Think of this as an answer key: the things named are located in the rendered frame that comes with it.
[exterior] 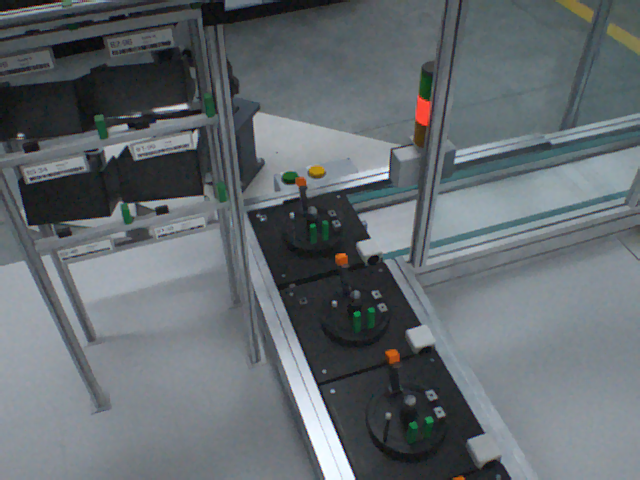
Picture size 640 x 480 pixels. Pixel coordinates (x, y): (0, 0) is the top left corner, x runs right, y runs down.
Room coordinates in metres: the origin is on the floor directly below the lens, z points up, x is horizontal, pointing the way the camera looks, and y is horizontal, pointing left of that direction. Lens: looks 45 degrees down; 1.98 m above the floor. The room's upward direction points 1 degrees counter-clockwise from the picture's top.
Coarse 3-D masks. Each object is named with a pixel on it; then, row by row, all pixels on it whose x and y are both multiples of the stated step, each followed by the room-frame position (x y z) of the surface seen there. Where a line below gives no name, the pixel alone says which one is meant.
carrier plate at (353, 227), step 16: (336, 192) 1.18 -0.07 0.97; (272, 208) 1.13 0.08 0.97; (288, 208) 1.13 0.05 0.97; (336, 208) 1.12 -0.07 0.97; (352, 208) 1.12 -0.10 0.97; (256, 224) 1.08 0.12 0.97; (272, 224) 1.07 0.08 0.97; (352, 224) 1.07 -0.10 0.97; (272, 240) 1.02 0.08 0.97; (352, 240) 1.02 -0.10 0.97; (272, 256) 0.97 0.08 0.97; (288, 256) 0.97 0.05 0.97; (304, 256) 0.97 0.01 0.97; (320, 256) 0.97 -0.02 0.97; (352, 256) 0.97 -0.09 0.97; (272, 272) 0.93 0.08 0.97; (288, 272) 0.92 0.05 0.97; (304, 272) 0.92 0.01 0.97; (320, 272) 0.92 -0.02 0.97; (336, 272) 0.93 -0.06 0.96
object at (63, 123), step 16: (80, 80) 0.80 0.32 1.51; (0, 96) 0.76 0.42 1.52; (16, 96) 0.76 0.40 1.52; (32, 96) 0.76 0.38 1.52; (48, 96) 0.76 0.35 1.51; (64, 96) 0.76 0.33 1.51; (80, 96) 0.78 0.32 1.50; (0, 112) 0.75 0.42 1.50; (16, 112) 0.75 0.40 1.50; (32, 112) 0.75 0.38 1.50; (48, 112) 0.75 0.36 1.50; (64, 112) 0.75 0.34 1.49; (80, 112) 0.76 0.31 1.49; (96, 112) 0.84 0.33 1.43; (0, 128) 0.74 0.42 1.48; (16, 128) 0.74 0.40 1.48; (32, 128) 0.74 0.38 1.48; (48, 128) 0.74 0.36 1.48; (64, 128) 0.74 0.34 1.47; (80, 128) 0.75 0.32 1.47
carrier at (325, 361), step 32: (288, 288) 0.88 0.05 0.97; (320, 288) 0.88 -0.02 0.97; (352, 288) 0.86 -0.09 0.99; (384, 288) 0.87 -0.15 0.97; (320, 320) 0.78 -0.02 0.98; (352, 320) 0.77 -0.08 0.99; (384, 320) 0.77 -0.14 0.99; (416, 320) 0.79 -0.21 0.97; (320, 352) 0.71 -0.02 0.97; (352, 352) 0.71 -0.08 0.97; (384, 352) 0.71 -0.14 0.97; (416, 352) 0.71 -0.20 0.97; (320, 384) 0.65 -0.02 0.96
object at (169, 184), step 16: (128, 160) 0.80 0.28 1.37; (144, 160) 0.81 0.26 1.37; (160, 160) 0.81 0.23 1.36; (176, 160) 0.81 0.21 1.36; (192, 160) 0.81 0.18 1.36; (128, 176) 0.79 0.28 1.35; (144, 176) 0.80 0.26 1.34; (160, 176) 0.80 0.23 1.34; (176, 176) 0.80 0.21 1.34; (192, 176) 0.80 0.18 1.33; (128, 192) 0.78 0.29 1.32; (144, 192) 0.78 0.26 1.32; (160, 192) 0.79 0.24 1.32; (176, 192) 0.79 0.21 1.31; (192, 192) 0.79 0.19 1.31
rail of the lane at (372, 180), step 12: (384, 168) 1.28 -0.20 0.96; (324, 180) 1.24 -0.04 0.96; (336, 180) 1.24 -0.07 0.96; (348, 180) 1.24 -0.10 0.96; (360, 180) 1.24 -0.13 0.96; (372, 180) 1.24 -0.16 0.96; (384, 180) 1.24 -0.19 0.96; (276, 192) 1.20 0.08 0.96; (288, 192) 1.20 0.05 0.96; (312, 192) 1.20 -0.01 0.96; (324, 192) 1.19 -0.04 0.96; (348, 192) 1.21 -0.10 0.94; (360, 192) 1.23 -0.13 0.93; (252, 204) 1.16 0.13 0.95; (264, 204) 1.15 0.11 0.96; (276, 204) 1.15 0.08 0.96
